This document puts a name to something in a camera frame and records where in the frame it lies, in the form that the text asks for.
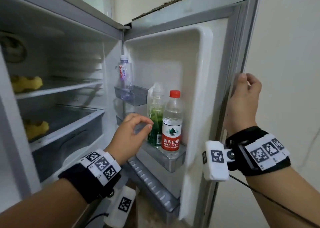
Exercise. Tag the person's left hand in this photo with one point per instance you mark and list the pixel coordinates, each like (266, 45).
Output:
(127, 137)

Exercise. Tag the person's right hand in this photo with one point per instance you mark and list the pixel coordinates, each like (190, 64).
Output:
(241, 107)

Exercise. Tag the person's right fingers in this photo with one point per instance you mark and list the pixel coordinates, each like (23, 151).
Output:
(246, 80)

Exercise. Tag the person's left thumb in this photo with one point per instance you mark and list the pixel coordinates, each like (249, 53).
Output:
(145, 129)

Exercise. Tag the white fridge door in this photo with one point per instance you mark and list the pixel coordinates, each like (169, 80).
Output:
(200, 67)

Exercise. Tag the person's right forearm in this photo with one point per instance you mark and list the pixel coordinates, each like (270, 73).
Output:
(282, 197)

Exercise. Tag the person's left forearm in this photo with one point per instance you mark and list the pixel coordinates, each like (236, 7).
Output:
(40, 205)

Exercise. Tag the clear bottle with green liquid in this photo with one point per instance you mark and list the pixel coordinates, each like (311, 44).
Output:
(156, 117)

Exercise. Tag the red cap water bottle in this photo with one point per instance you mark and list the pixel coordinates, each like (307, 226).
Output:
(172, 132)

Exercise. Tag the small grey door bin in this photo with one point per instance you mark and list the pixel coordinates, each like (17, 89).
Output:
(133, 96)

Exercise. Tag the wide grey door bin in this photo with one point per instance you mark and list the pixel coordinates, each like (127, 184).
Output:
(165, 161)

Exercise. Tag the clear bottle with purple label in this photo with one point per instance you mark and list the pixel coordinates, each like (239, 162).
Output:
(125, 75)

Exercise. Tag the grey door bottom rack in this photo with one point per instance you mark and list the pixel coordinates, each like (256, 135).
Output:
(155, 190)

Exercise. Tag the clear crisper drawer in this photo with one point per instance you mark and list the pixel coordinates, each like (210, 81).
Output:
(72, 147)

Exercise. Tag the glass fridge shelf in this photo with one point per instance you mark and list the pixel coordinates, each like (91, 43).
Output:
(65, 87)
(70, 125)

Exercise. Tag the yellow food item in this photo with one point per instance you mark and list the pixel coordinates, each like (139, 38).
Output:
(37, 129)
(27, 84)

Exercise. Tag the white fridge body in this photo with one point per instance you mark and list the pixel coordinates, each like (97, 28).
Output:
(62, 35)

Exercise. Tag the round fridge control dial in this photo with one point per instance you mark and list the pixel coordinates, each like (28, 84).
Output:
(12, 47)

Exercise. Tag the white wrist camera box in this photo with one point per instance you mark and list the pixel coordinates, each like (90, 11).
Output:
(216, 160)
(121, 205)

